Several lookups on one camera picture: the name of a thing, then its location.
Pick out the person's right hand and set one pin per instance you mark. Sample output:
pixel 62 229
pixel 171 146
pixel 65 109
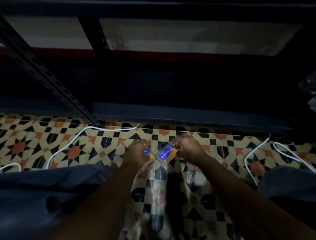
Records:
pixel 191 148

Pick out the person's left hand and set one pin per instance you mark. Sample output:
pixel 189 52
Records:
pixel 135 155

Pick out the blue label dental floss box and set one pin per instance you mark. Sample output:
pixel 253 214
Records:
pixel 166 154
pixel 149 158

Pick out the dark metal shelf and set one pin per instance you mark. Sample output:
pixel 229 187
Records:
pixel 172 113

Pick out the person's right forearm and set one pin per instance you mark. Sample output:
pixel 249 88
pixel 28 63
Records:
pixel 242 202

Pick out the person's left forearm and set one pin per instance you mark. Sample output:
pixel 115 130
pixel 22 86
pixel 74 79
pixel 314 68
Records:
pixel 98 210

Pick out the person's right leg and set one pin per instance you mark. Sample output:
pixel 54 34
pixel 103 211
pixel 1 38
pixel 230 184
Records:
pixel 291 183

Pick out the person's leg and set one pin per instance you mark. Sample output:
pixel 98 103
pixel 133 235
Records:
pixel 291 183
pixel 29 197

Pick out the person's left leg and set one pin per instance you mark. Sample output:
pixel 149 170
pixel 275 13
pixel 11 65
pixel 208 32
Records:
pixel 29 197

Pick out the clear plastic bag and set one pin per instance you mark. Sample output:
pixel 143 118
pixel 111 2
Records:
pixel 158 197

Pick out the pack of clear plastic bottles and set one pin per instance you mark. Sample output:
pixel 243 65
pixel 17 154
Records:
pixel 311 84

